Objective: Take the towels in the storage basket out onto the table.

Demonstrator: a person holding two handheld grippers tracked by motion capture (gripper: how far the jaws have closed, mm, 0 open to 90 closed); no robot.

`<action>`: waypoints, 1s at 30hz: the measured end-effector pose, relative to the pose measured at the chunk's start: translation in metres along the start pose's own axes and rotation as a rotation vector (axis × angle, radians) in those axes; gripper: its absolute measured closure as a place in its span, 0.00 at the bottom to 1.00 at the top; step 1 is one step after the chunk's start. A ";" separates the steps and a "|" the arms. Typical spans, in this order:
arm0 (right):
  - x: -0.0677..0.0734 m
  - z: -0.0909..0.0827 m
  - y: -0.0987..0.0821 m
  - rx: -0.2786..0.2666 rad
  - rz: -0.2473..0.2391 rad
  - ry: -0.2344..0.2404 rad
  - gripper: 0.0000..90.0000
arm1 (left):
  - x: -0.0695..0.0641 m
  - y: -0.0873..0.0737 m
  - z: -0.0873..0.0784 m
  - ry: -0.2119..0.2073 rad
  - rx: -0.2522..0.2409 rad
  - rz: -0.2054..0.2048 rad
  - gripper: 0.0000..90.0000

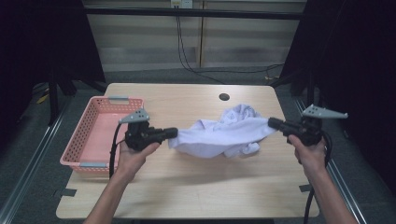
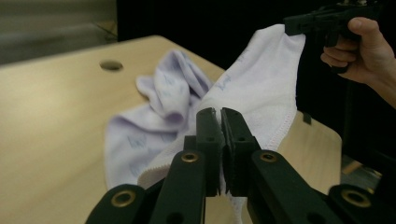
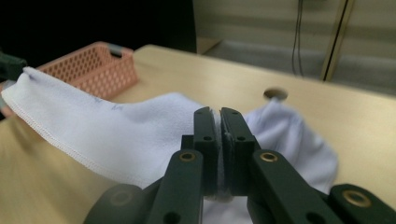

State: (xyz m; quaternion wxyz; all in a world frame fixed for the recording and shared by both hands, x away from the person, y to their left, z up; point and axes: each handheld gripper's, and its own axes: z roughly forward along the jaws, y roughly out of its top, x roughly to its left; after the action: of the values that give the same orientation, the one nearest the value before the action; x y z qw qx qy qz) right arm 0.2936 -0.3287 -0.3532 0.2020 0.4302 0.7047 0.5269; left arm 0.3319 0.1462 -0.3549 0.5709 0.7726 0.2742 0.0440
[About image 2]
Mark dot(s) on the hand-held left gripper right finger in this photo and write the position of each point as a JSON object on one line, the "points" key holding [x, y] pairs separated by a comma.
{"points": [[239, 146]]}

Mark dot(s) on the black tape piece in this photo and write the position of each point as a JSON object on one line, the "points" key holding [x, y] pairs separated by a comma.
{"points": [[307, 118]]}

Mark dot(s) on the pale lilac towel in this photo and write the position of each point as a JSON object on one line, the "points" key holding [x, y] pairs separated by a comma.
{"points": [[261, 87]]}

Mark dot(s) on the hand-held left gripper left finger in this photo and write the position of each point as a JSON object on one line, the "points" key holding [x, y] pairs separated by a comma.
{"points": [[210, 146]]}

